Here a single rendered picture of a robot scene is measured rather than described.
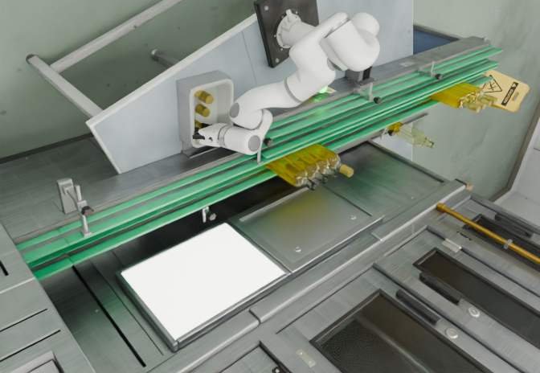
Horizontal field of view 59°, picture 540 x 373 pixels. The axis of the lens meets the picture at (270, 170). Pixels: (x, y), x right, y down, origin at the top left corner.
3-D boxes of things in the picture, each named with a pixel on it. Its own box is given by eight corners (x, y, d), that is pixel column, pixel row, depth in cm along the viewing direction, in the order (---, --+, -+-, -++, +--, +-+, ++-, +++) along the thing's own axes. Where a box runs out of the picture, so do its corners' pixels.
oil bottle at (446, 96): (424, 96, 251) (473, 116, 234) (427, 86, 248) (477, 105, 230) (430, 93, 254) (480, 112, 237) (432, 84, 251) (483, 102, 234)
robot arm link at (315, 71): (318, 89, 148) (290, 48, 146) (375, 50, 136) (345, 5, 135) (300, 104, 135) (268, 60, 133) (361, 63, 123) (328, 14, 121)
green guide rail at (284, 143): (252, 149, 179) (267, 158, 174) (252, 147, 179) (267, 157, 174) (485, 59, 280) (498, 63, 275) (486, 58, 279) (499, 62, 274)
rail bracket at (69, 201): (55, 207, 146) (86, 247, 132) (43, 161, 137) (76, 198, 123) (71, 202, 149) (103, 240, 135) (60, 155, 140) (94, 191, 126)
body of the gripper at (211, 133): (218, 153, 152) (198, 146, 160) (243, 143, 158) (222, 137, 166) (214, 130, 149) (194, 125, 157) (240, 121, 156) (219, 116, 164)
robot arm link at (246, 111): (302, 81, 143) (253, 116, 155) (273, 66, 134) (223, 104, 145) (308, 104, 139) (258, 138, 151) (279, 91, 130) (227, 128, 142)
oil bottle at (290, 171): (260, 164, 187) (298, 190, 174) (261, 151, 184) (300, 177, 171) (271, 160, 190) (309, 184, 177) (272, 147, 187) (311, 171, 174)
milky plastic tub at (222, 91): (179, 140, 171) (193, 149, 165) (175, 80, 159) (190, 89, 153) (218, 126, 181) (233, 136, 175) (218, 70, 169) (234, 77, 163)
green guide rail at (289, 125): (253, 132, 175) (267, 141, 170) (253, 129, 175) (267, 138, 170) (489, 47, 276) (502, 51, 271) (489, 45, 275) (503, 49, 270)
